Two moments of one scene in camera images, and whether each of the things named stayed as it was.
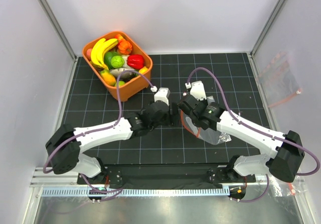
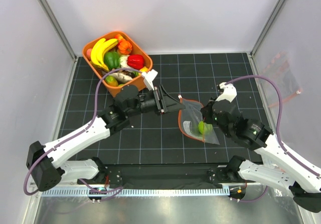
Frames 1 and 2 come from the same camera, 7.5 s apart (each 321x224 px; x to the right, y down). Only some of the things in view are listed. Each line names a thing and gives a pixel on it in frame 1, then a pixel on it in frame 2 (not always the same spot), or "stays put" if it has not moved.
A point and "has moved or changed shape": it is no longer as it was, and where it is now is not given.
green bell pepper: [108, 58] stays put
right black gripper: [204, 102] -> [206, 111]
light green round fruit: [117, 62] has moved or changed shape
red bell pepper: [136, 61] stays put
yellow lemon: [143, 70] stays put
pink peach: [88, 53] stays put
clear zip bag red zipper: [208, 134] has moved or changed shape
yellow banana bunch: [98, 49] stays put
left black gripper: [174, 114] -> [164, 102]
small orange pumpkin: [125, 47] stays put
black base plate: [168, 176] stays put
